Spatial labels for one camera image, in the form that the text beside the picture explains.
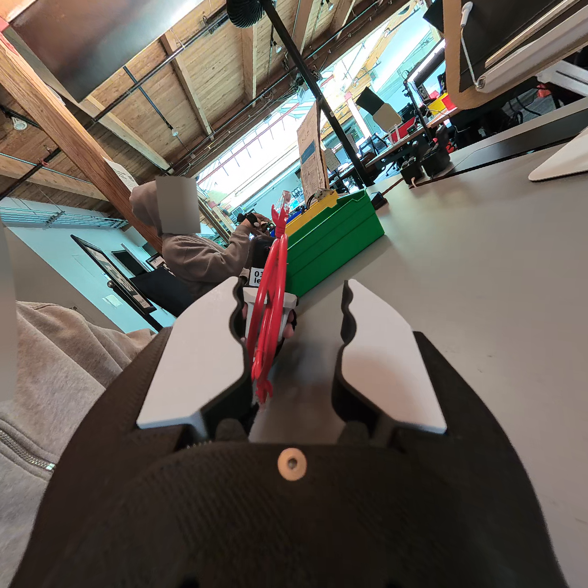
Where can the black metal pole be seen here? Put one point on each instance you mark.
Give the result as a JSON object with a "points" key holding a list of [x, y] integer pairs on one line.
{"points": [[312, 87]]}

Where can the white paper sign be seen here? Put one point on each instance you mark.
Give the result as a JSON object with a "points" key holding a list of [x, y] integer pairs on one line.
{"points": [[120, 173]]}

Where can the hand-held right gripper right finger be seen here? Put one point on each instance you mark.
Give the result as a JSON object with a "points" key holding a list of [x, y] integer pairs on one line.
{"points": [[390, 363]]}

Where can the ceiling spot lamp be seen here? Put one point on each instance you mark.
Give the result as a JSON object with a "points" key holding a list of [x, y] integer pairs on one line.
{"points": [[18, 122]]}

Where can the black power adapter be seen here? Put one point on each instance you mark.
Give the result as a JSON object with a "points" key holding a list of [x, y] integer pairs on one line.
{"points": [[412, 171], [436, 158]]}

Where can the brown cardboard sheet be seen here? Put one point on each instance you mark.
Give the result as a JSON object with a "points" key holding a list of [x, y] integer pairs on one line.
{"points": [[312, 156]]}

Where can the black chair back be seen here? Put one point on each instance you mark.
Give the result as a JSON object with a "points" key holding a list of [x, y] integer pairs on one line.
{"points": [[156, 287]]}

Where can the person's left hand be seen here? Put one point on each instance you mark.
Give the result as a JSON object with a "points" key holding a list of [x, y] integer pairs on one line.
{"points": [[289, 330]]}

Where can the small yellow box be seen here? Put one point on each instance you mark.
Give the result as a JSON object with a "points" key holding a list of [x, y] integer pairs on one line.
{"points": [[440, 103]]}

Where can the green plastic bin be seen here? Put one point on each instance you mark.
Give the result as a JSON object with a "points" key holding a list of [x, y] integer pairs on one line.
{"points": [[330, 248]]}

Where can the red plastic crate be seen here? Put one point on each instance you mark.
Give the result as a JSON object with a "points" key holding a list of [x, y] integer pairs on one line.
{"points": [[404, 128]]}

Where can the person's grey hoodie torso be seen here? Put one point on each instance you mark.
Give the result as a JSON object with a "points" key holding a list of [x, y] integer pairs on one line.
{"points": [[55, 367]]}

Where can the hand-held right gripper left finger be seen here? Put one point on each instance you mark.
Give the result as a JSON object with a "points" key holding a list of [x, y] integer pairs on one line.
{"points": [[197, 358]]}

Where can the yellow plastic bin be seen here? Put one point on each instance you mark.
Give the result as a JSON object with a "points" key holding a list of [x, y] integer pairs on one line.
{"points": [[312, 216]]}

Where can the brown cardboard panel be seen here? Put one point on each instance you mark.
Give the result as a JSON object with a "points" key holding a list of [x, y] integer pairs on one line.
{"points": [[452, 55]]}

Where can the black round fan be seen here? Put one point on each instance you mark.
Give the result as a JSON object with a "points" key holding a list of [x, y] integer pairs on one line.
{"points": [[243, 11]]}

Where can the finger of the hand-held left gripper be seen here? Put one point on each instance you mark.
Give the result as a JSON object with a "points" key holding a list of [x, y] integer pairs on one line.
{"points": [[251, 317], [289, 301]]}

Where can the small black device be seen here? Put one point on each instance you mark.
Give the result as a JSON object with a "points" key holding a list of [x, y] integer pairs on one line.
{"points": [[379, 199]]}

